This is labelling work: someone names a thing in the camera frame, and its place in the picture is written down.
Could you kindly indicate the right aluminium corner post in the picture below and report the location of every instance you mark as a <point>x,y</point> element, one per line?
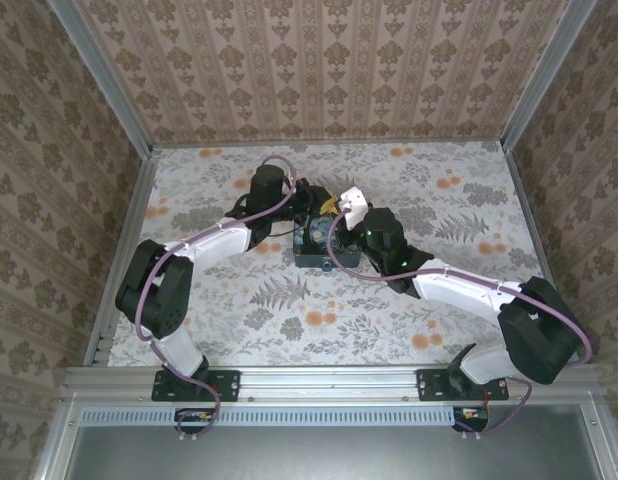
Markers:
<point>544,80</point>

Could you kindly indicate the small padlock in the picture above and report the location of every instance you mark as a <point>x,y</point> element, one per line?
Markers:
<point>326,265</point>

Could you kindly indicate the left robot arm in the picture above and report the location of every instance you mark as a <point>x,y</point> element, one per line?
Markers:
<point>154,290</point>

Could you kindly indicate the grey metal panel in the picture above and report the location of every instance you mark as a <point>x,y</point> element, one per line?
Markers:
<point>339,455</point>

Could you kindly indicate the aluminium corner post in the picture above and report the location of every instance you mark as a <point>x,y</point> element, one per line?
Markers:
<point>544,80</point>
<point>104,80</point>

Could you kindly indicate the aluminium mounting rail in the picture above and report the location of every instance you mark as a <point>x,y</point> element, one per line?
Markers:
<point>329,382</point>

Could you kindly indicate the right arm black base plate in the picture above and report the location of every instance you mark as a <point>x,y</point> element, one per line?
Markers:
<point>431,385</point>

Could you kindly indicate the right aluminium side rail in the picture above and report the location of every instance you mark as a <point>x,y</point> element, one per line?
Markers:
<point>534,225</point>

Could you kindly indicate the left aluminium corner post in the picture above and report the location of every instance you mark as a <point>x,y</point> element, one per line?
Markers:
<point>104,80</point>

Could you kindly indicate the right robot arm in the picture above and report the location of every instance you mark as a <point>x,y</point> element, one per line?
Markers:
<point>539,330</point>

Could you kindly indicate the starry night painted tin box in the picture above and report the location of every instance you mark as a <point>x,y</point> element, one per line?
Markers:
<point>314,245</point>

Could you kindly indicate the left aluminium side rail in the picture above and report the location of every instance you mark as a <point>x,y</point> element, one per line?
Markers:
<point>134,225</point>

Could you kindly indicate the aluminium side rail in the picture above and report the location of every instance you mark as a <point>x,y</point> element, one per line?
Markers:
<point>534,225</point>
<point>134,225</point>

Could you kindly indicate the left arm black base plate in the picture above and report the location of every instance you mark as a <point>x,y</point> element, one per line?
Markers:
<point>229,385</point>

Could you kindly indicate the floral patterned table cover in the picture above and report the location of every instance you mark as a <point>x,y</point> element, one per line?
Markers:
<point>339,345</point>

